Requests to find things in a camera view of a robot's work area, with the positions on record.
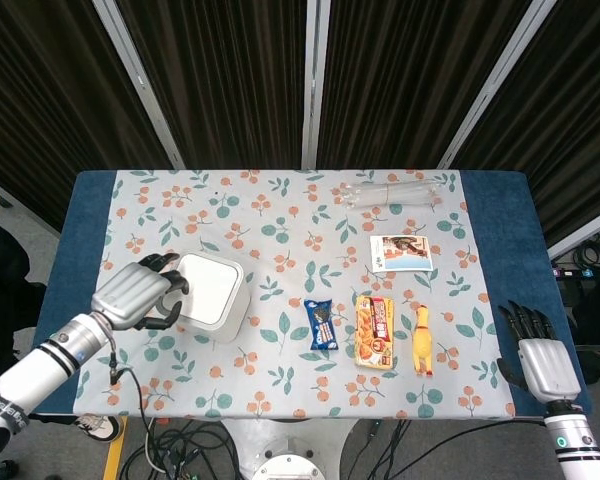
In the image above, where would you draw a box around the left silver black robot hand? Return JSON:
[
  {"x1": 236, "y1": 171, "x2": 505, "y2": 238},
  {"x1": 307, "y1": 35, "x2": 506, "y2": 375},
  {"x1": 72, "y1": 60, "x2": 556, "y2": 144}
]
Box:
[{"x1": 90, "y1": 252, "x2": 190, "y2": 332}]

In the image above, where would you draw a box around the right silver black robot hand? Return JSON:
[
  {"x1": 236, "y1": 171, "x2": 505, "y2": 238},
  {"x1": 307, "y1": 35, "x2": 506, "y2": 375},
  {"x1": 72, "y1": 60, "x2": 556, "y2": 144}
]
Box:
[{"x1": 497, "y1": 301, "x2": 583, "y2": 401}]

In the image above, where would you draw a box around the white square plastic container lid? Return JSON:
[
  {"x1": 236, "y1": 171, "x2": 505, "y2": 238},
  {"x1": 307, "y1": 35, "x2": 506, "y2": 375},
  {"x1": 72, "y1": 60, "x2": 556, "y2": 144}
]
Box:
[{"x1": 176, "y1": 252, "x2": 244, "y2": 322}]

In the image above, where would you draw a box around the white square box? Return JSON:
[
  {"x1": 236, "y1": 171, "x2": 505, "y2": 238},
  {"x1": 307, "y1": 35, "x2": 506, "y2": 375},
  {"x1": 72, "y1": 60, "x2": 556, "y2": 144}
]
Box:
[{"x1": 172, "y1": 252, "x2": 252, "y2": 345}]

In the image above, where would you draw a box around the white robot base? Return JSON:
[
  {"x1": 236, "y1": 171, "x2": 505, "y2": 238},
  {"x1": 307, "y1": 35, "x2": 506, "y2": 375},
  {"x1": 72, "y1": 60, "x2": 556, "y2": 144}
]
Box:
[{"x1": 219, "y1": 417, "x2": 362, "y2": 480}]

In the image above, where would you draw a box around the power strip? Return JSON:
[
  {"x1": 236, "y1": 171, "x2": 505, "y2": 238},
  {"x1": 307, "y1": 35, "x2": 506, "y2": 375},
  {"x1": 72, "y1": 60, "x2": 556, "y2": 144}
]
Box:
[{"x1": 549, "y1": 267, "x2": 600, "y2": 282}]

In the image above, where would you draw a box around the black fabric seat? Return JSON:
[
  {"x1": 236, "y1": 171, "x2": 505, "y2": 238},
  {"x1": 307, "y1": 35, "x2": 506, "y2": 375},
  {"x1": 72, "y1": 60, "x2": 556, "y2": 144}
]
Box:
[{"x1": 0, "y1": 214, "x2": 49, "y2": 401}]

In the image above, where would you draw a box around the yellow rubber chicken toy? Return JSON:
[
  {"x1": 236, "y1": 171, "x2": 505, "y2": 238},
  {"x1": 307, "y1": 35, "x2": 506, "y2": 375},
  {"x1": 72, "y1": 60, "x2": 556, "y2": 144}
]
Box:
[{"x1": 410, "y1": 305, "x2": 436, "y2": 377}]

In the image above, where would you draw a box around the blue table cover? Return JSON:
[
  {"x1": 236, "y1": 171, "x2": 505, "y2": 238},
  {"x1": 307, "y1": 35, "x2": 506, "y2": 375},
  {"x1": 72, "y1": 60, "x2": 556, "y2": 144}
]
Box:
[{"x1": 33, "y1": 169, "x2": 592, "y2": 419}]

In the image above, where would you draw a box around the white sneaker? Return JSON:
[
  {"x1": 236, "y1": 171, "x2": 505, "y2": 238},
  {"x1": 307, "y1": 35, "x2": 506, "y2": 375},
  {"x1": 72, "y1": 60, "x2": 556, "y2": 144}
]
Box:
[{"x1": 72, "y1": 413, "x2": 122, "y2": 445}]

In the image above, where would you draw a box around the yellow floor tape strip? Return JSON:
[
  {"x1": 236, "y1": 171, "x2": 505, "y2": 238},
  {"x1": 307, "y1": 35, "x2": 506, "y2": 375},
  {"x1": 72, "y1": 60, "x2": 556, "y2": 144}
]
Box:
[{"x1": 102, "y1": 417, "x2": 131, "y2": 480}]

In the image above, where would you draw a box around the floral fruit print tablecloth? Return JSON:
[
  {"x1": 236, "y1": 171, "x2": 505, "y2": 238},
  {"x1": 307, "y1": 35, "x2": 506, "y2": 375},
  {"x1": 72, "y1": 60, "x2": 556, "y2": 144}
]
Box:
[{"x1": 72, "y1": 168, "x2": 517, "y2": 420}]

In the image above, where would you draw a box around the yellow curry box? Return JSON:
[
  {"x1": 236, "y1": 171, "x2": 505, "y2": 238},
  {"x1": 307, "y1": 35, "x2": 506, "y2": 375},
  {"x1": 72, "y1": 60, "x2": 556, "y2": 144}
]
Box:
[{"x1": 354, "y1": 294, "x2": 398, "y2": 371}]

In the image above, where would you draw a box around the printed postcard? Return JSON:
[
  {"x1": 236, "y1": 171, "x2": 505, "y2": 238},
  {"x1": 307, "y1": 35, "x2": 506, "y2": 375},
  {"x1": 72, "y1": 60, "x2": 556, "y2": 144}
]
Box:
[{"x1": 369, "y1": 234, "x2": 435, "y2": 273}]

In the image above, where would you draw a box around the blue Oreo cookie packet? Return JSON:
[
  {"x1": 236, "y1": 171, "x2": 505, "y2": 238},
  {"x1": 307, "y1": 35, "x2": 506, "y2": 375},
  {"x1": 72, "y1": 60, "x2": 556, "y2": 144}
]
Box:
[{"x1": 303, "y1": 298, "x2": 339, "y2": 351}]

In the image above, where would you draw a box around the black partition panel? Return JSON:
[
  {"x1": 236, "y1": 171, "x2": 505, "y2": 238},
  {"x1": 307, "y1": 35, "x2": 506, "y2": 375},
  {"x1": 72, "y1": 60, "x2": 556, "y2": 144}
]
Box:
[
  {"x1": 115, "y1": 0, "x2": 311, "y2": 171},
  {"x1": 0, "y1": 0, "x2": 176, "y2": 232},
  {"x1": 315, "y1": 0, "x2": 535, "y2": 171},
  {"x1": 452, "y1": 0, "x2": 600, "y2": 249}
]

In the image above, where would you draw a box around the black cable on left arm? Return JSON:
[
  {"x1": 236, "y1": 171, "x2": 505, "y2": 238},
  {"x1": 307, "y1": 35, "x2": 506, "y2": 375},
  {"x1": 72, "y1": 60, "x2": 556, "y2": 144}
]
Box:
[{"x1": 105, "y1": 333, "x2": 157, "y2": 474}]

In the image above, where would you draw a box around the silver partition post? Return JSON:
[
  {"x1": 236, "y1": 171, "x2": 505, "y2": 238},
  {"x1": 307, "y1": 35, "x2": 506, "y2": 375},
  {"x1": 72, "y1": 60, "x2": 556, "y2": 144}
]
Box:
[
  {"x1": 92, "y1": 0, "x2": 187, "y2": 172},
  {"x1": 547, "y1": 202, "x2": 600, "y2": 261},
  {"x1": 299, "y1": 0, "x2": 331, "y2": 170},
  {"x1": 437, "y1": 0, "x2": 564, "y2": 171}
]

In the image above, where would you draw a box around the tangle of black floor cables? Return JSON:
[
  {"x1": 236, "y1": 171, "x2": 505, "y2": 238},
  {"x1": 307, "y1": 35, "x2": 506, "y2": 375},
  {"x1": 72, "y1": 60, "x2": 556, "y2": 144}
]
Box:
[{"x1": 119, "y1": 417, "x2": 261, "y2": 480}]

